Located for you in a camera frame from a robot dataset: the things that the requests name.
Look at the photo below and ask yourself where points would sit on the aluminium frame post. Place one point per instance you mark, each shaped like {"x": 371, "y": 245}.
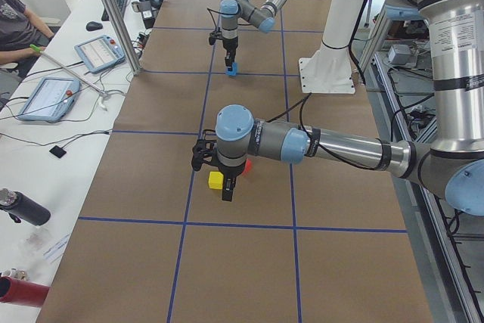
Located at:
{"x": 122, "y": 33}

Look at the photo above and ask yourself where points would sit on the near teach pendant tablet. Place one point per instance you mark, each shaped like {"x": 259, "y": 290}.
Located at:
{"x": 52, "y": 98}

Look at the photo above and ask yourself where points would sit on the black water bottle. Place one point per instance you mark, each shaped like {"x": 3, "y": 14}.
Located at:
{"x": 22, "y": 208}

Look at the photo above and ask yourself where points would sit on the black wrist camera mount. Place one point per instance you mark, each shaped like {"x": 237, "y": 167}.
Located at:
{"x": 214, "y": 36}
{"x": 204, "y": 152}

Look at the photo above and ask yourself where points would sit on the red wooden block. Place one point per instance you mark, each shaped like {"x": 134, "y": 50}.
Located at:
{"x": 248, "y": 167}

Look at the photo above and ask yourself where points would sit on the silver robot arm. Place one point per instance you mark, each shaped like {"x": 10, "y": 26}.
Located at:
{"x": 231, "y": 11}
{"x": 451, "y": 166}

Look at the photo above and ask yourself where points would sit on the black computer mouse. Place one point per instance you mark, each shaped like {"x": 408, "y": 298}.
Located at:
{"x": 92, "y": 26}

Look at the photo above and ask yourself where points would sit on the red cylinder bottle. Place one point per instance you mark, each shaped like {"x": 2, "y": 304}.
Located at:
{"x": 23, "y": 293}

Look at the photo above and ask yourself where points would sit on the teach pendant tablet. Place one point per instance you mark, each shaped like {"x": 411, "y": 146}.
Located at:
{"x": 100, "y": 53}
{"x": 52, "y": 98}

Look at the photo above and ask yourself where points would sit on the blue wooden block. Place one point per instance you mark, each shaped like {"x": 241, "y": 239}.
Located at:
{"x": 231, "y": 70}

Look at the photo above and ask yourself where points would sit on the seated person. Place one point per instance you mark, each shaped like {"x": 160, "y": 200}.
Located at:
{"x": 21, "y": 28}

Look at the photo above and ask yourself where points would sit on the far teach pendant tablet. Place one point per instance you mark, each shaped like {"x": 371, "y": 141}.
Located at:
{"x": 100, "y": 53}

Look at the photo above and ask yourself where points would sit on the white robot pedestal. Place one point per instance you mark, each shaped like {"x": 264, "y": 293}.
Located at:
{"x": 329, "y": 69}

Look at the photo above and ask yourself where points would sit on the black label printer box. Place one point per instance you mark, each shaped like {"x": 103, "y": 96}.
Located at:
{"x": 147, "y": 11}

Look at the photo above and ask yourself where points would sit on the yellow wooden block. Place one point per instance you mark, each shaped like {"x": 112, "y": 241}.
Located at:
{"x": 215, "y": 180}

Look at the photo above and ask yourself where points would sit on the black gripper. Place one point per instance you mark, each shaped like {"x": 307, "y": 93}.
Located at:
{"x": 229, "y": 171}
{"x": 230, "y": 44}

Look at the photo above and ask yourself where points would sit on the small black square pad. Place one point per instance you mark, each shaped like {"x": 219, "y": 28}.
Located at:
{"x": 58, "y": 151}

